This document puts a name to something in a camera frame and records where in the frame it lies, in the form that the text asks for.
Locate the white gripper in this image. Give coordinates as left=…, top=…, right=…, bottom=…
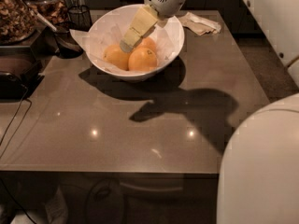
left=120, top=0, right=186, bottom=53

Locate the orange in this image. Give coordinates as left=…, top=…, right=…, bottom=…
left=137, top=37, right=156, bottom=52
left=128, top=48, right=158, bottom=72
left=103, top=44, right=130, bottom=70

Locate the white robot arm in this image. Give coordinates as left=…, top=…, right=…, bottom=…
left=216, top=0, right=299, bottom=224

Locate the white ceramic bowl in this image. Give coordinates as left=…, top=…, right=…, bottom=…
left=84, top=4, right=185, bottom=82

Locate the white paper bowl liner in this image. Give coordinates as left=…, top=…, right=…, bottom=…
left=71, top=22, right=175, bottom=77

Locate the crumpled beige napkin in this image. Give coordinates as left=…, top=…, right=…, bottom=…
left=178, top=12, right=221, bottom=35

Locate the large glass snack jar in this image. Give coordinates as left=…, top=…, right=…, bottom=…
left=0, top=0, right=36, bottom=45

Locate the black countertop appliance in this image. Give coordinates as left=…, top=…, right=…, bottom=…
left=0, top=49, right=43, bottom=100

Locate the black wire mesh cup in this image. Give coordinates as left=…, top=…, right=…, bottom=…
left=68, top=5, right=93, bottom=31

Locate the black power cable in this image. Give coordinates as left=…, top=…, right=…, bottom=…
left=0, top=82, right=34, bottom=161

